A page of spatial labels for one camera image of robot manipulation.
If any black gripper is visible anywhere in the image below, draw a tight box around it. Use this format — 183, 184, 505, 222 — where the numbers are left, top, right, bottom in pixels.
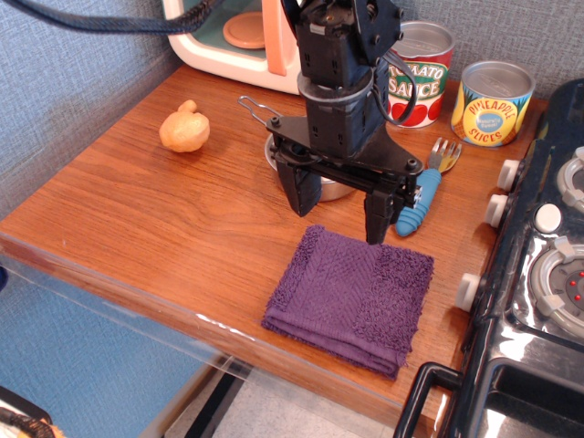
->
266, 72, 422, 245

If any small metal pot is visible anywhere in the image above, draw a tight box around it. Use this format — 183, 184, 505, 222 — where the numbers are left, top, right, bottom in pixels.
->
237, 95, 355, 202

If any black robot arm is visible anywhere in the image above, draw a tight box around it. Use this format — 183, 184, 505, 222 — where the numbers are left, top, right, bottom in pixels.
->
266, 1, 423, 245

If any purple folded cloth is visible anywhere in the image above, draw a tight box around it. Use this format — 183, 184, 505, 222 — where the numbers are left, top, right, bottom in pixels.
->
262, 225, 434, 380

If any tomato sauce can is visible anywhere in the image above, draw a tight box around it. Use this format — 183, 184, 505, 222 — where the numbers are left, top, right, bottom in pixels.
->
388, 21, 455, 128

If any orange toy fruit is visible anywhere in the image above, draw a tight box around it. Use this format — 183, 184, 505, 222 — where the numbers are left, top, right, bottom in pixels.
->
159, 99, 211, 152

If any pineapple slices can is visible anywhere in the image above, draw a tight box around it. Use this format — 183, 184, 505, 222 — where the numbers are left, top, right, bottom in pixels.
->
451, 60, 536, 148

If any toy microwave oven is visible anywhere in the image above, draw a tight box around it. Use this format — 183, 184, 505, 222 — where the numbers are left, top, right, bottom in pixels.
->
169, 1, 300, 94

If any orange microwave plate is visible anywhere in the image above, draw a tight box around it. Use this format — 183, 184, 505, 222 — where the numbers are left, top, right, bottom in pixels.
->
223, 11, 265, 49

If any black toy stove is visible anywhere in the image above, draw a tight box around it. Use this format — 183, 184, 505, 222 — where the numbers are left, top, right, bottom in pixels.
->
395, 79, 583, 437

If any blue handled toy fork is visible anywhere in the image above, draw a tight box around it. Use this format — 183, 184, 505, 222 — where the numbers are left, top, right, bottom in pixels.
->
395, 138, 462, 237

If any black braided cable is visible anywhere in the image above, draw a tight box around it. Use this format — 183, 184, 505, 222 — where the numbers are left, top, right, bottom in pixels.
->
0, 0, 224, 35

